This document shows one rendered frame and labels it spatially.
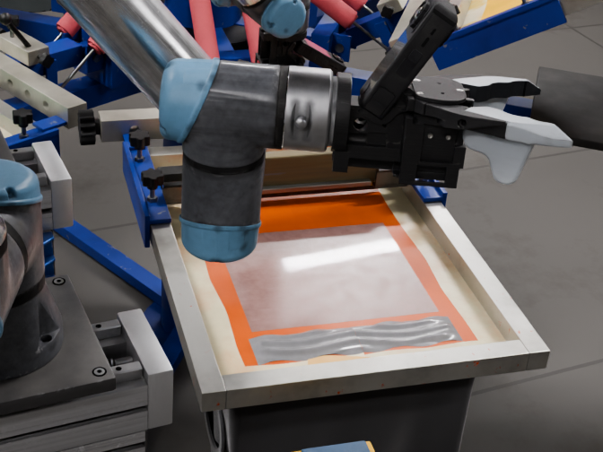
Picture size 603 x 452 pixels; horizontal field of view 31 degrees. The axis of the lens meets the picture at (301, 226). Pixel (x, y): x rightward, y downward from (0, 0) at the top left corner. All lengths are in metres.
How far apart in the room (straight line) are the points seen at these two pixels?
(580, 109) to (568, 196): 1.63
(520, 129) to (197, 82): 0.28
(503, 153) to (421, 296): 1.06
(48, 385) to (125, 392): 0.12
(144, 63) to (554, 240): 3.14
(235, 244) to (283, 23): 0.85
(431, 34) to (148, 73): 0.29
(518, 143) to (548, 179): 3.57
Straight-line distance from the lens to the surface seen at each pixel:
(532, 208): 4.29
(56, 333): 1.32
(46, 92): 2.44
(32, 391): 1.28
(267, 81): 0.96
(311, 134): 0.96
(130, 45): 1.08
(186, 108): 0.96
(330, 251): 2.08
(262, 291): 1.95
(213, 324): 1.87
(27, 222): 1.21
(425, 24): 0.95
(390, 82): 0.96
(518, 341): 1.87
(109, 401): 1.37
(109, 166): 4.29
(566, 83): 2.95
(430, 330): 1.90
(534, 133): 0.94
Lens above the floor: 2.09
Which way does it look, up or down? 32 degrees down
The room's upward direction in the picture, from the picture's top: 5 degrees clockwise
